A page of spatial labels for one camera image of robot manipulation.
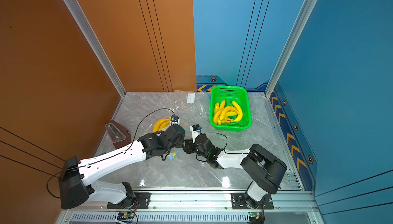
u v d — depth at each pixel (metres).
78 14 0.78
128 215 0.72
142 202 0.73
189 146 0.74
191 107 1.03
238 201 0.72
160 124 0.96
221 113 0.95
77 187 0.38
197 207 0.72
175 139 0.59
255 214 0.72
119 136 0.86
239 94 1.12
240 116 1.02
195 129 0.76
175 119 0.67
